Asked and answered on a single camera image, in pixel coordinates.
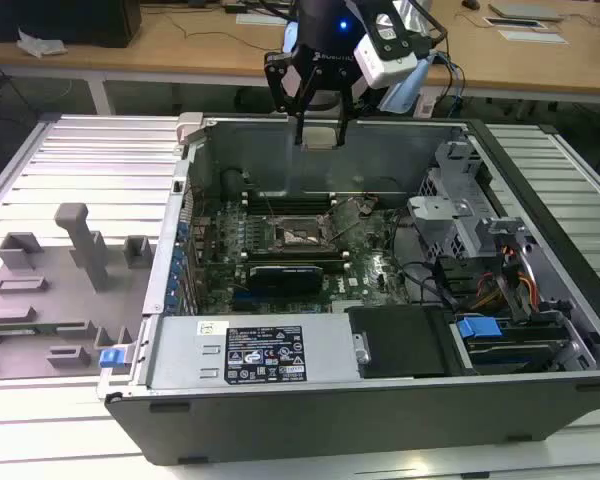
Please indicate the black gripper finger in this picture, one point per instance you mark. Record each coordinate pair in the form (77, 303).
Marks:
(280, 80)
(346, 115)

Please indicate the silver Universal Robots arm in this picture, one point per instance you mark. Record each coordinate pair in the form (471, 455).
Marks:
(405, 6)

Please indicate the CPU socket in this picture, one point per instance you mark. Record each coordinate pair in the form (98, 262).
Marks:
(295, 235)

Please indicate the blue expansion slot clip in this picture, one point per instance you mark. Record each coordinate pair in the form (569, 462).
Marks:
(172, 280)
(169, 301)
(182, 231)
(177, 257)

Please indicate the black flat drive cover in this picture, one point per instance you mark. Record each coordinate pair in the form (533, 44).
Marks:
(400, 342)

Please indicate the pale blue teach pendant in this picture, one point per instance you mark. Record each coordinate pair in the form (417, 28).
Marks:
(405, 87)

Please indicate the wooden desk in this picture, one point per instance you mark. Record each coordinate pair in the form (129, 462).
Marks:
(205, 55)

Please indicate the white tag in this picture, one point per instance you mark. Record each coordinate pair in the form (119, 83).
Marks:
(425, 106)

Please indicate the black power adapter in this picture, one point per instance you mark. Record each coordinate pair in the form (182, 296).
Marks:
(236, 8)

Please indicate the metal disk bay cage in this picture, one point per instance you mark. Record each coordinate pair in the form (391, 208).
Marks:
(440, 220)

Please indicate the black computer mouse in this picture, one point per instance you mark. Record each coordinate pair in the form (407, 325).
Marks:
(471, 4)

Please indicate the green motherboard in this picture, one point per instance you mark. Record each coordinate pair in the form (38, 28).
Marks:
(365, 270)

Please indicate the black graphics card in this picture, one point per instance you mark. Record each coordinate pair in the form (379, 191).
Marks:
(285, 280)

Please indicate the grey flat laptop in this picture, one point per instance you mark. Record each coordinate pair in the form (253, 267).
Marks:
(525, 11)

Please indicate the black box on desk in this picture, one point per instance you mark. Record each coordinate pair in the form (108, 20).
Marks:
(80, 22)

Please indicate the crumpled white paper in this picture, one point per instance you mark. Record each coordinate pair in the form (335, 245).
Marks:
(42, 45)

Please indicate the blue disk carrier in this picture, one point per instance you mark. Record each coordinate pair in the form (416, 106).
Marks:
(477, 330)

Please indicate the grey power supply unit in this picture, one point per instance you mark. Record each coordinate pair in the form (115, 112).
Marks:
(180, 350)

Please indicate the grey parts rack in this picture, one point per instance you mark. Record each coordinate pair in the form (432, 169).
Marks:
(65, 295)

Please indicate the black open PC case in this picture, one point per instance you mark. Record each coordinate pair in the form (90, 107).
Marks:
(330, 425)

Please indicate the blue case latch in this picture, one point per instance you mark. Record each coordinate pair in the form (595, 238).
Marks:
(110, 357)

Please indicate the green RAM stick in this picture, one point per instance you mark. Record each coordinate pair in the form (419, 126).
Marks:
(25, 330)

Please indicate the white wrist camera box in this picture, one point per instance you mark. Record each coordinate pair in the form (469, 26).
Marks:
(385, 60)

